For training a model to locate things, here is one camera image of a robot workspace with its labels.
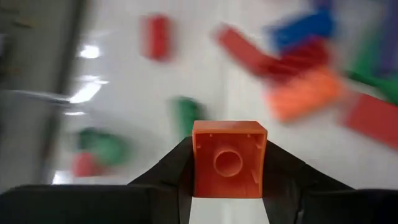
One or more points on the long purple flat block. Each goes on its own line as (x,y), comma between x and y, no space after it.
(390,34)

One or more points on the green flat block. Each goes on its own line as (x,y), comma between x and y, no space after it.
(373,74)

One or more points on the blue two-by-four brick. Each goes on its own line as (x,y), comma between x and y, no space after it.
(301,29)

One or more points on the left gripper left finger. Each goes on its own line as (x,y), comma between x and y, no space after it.
(93,205)

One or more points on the long red flat block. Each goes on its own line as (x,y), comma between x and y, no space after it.
(242,49)
(373,121)

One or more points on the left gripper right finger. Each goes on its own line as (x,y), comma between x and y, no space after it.
(311,202)

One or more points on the small orange cube brick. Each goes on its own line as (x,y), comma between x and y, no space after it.
(230,161)

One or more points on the orange two-by-four brick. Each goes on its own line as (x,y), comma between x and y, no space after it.
(304,95)

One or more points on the small red cube brick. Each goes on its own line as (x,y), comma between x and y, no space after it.
(84,165)

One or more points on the small green cube brick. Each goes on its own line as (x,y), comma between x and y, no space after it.
(104,146)
(186,115)

